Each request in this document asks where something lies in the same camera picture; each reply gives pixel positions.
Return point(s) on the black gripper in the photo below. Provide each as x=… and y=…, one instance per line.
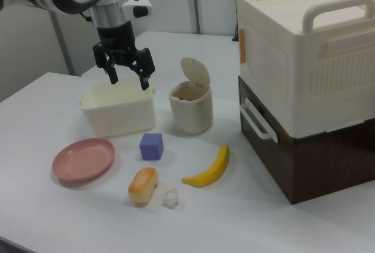
x=117, y=37

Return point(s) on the white paper ball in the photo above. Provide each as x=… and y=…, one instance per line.
x=170, y=198

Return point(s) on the cream trash can with lid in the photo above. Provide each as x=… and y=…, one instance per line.
x=190, y=115

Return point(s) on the white square plastic bin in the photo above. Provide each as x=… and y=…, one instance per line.
x=117, y=118

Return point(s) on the purple foam cube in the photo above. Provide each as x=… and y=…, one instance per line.
x=150, y=147

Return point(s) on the pink plastic plate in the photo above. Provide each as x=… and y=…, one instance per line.
x=82, y=160

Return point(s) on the toy bread loaf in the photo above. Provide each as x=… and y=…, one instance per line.
x=142, y=185

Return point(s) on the orange tape strip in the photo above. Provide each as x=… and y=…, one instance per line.
x=242, y=46

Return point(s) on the yellow toy banana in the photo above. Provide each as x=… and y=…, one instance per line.
x=211, y=171

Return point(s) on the dark brown drawer box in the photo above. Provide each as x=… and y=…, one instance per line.
x=322, y=168

